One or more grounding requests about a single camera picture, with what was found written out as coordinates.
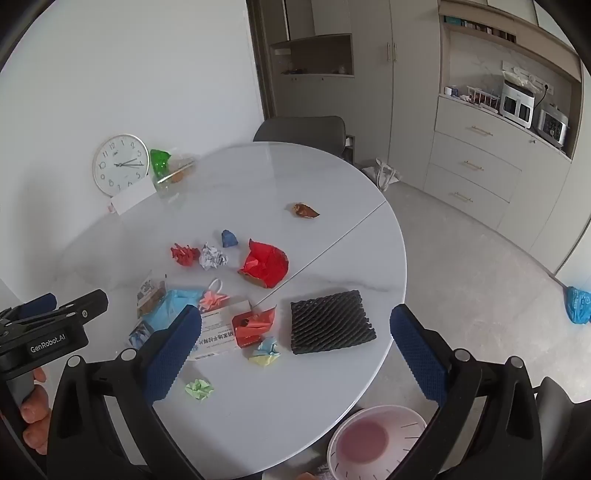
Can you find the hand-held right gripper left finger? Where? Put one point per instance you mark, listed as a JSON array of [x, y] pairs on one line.
[[173, 350]]

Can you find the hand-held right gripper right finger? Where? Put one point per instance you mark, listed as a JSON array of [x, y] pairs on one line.
[[418, 355]]

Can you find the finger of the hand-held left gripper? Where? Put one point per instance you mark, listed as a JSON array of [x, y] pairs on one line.
[[83, 309], [40, 302]]

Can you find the printed snack packet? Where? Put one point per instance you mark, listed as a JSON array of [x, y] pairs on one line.
[[138, 333], [150, 297]]

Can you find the white medicine box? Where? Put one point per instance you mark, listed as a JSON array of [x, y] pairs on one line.
[[214, 339]]

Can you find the light blue plastic bag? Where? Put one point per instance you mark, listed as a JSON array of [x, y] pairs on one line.
[[168, 307]]

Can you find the green paper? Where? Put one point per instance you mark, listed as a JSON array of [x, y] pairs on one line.
[[199, 390]]

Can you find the small red box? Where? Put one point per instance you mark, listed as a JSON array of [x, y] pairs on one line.
[[249, 325]]

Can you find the black foam mesh pad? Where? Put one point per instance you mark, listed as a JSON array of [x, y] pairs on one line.
[[332, 323]]

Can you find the white and pink bin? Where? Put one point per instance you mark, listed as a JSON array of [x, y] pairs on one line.
[[364, 443]]

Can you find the person's left hand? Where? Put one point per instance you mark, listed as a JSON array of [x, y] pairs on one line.
[[34, 410]]

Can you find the pink crumpled paper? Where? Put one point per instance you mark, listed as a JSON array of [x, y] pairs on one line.
[[213, 299]]

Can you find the yellow and blue crumpled paper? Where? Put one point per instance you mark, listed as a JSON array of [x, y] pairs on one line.
[[266, 350]]

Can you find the red crumpled paper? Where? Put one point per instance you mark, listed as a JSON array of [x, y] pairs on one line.
[[184, 254]]

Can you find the white printed crumpled paper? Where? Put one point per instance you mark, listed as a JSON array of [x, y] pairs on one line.
[[212, 258]]

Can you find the white blank card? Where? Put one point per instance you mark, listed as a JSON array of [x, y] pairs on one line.
[[134, 198]]

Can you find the torn red paper carton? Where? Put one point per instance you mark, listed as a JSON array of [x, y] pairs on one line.
[[265, 265]]

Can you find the grey chair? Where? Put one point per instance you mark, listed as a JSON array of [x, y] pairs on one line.
[[556, 394], [300, 129]]

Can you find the green plastic wrapper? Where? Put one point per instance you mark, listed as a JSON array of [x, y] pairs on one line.
[[160, 162]]

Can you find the clear plastic bag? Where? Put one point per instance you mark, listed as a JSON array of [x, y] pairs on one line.
[[180, 173]]

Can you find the blue mop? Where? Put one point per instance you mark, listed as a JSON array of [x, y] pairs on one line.
[[579, 304]]

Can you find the brown crumpled wrapper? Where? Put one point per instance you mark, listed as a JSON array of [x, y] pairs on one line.
[[305, 211]]

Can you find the white tote bag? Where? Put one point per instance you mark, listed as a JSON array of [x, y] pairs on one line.
[[383, 173]]

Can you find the beige drawer unit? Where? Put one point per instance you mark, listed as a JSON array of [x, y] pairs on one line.
[[475, 161]]

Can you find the tall beige cabinet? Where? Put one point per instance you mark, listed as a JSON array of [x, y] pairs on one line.
[[392, 92]]

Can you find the white dish rack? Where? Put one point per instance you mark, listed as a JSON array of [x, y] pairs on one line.
[[482, 98]]

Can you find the white countertop oven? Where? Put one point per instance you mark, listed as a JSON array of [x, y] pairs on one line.
[[516, 105]]

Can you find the row of books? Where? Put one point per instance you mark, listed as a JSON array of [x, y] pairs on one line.
[[475, 26]]

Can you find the white round wall clock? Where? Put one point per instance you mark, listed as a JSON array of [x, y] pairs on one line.
[[117, 164]]

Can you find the white wall power strip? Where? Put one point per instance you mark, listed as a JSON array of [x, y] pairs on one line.
[[526, 76]]

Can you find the wooden wall niche shelf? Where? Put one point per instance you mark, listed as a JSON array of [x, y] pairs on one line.
[[314, 53]]

